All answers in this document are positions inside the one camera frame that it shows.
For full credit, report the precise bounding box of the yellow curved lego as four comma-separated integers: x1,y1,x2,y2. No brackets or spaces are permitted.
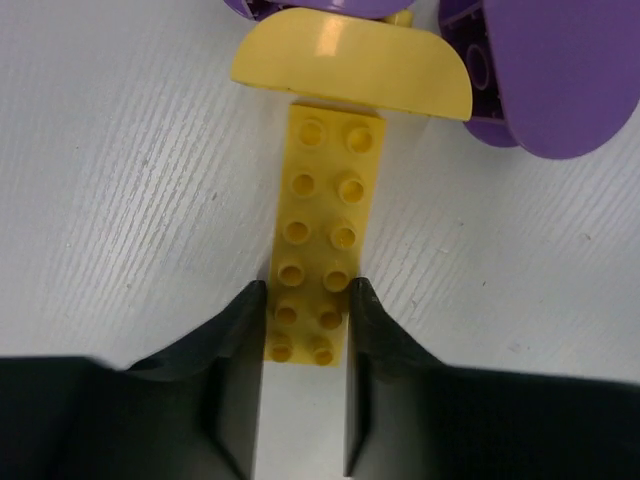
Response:
230,8,473,121

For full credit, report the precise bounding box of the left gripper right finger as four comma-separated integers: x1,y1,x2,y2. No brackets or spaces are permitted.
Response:
344,277,639,479

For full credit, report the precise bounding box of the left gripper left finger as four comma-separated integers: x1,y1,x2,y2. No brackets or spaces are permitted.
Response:
1,280,266,479

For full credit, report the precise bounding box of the large purple rounded lego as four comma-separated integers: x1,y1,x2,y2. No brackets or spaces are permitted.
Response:
438,0,639,160

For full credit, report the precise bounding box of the long yellow lego plate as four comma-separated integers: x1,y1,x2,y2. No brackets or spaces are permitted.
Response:
265,103,386,366

